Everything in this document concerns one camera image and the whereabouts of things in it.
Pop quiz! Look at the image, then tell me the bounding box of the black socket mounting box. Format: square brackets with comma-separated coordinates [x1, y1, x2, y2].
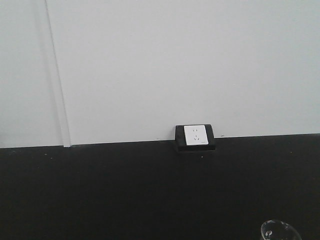
[174, 124, 216, 152]

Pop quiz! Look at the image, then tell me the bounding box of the white wall power socket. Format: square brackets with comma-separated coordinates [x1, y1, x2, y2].
[183, 125, 209, 146]

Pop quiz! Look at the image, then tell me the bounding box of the clear glass beaker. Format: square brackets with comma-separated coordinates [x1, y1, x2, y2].
[260, 220, 302, 240]

